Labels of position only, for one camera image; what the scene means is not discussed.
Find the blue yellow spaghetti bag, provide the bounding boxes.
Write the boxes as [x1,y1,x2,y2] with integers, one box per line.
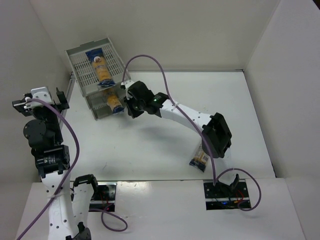
[104,88,124,114]

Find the pasta bag label side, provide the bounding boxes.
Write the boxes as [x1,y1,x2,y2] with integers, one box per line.
[85,48,116,88]
[189,143,210,173]

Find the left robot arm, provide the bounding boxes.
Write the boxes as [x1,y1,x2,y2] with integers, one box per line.
[12,86,98,240]

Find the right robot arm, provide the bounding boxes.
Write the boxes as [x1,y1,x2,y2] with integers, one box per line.
[120,80,239,198]

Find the grey three-tier tray shelf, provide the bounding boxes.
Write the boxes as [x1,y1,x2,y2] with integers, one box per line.
[66,37,131,120]

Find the aluminium frame rail left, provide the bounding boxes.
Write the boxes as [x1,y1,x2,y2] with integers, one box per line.
[58,71,76,126]

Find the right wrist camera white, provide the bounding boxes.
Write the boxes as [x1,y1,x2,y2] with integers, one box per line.
[120,80,135,99]

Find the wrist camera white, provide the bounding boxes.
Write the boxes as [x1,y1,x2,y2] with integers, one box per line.
[120,80,135,99]
[24,86,54,105]

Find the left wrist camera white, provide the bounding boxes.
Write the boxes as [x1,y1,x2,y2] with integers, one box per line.
[24,86,54,105]

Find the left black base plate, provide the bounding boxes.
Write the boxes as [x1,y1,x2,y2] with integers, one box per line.
[89,181,117,212]

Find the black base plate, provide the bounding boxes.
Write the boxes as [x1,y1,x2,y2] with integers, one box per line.
[89,181,117,212]
[203,180,252,211]

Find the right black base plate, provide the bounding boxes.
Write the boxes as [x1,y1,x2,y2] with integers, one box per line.
[203,180,252,211]

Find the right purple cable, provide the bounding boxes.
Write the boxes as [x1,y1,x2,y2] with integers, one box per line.
[121,54,263,212]

